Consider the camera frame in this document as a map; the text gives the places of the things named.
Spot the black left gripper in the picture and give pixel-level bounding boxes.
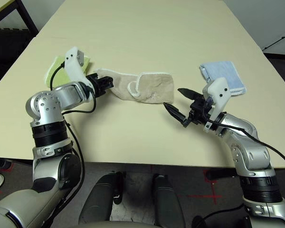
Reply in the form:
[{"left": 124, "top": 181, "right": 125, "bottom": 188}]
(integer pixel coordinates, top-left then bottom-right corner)
[{"left": 86, "top": 73, "right": 114, "bottom": 98}]

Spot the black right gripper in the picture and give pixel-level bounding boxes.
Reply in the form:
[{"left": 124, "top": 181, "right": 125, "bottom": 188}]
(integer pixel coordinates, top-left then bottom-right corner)
[{"left": 163, "top": 88, "right": 215, "bottom": 129}]

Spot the beige towel with white trim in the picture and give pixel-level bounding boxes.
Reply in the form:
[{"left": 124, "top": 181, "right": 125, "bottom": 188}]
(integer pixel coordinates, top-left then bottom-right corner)
[{"left": 95, "top": 68, "right": 176, "bottom": 105}]

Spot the folded green towel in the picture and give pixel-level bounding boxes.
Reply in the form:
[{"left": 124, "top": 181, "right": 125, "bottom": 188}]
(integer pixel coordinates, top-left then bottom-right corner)
[{"left": 44, "top": 53, "right": 95, "bottom": 88}]

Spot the folded light blue towel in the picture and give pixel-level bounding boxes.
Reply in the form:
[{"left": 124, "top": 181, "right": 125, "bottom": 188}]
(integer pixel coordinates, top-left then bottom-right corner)
[{"left": 199, "top": 61, "right": 247, "bottom": 96}]

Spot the black table foot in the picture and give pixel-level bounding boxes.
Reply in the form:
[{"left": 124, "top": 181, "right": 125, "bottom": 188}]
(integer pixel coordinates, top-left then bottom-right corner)
[{"left": 205, "top": 170, "right": 239, "bottom": 180}]

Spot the dark grey robot right leg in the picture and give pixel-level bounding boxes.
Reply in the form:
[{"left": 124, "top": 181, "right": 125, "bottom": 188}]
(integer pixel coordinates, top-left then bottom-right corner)
[{"left": 153, "top": 174, "right": 185, "bottom": 226}]

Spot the dark grey robot leg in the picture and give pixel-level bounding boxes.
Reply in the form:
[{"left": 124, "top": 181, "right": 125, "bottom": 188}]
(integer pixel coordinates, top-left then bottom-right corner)
[
  {"left": 78, "top": 172, "right": 124, "bottom": 224},
  {"left": 153, "top": 174, "right": 185, "bottom": 226}
]

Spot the dark grey robot left leg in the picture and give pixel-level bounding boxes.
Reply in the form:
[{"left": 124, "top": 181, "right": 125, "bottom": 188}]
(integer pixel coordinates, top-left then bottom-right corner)
[{"left": 78, "top": 172, "right": 124, "bottom": 224}]

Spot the beige robot torso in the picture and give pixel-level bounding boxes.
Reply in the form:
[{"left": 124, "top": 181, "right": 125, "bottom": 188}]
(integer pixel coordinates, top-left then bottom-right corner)
[{"left": 73, "top": 220, "right": 188, "bottom": 228}]

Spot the black left wrist camera cable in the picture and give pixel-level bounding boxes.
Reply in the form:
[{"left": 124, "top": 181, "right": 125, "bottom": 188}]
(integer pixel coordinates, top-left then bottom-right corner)
[{"left": 41, "top": 62, "right": 97, "bottom": 228}]

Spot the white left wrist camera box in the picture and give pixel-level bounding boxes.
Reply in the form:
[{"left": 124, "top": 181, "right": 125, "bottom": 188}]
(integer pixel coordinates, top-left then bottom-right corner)
[{"left": 64, "top": 47, "right": 93, "bottom": 88}]

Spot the side table with black frame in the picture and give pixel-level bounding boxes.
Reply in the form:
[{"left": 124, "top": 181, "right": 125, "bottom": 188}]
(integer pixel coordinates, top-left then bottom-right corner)
[{"left": 0, "top": 0, "right": 38, "bottom": 36}]

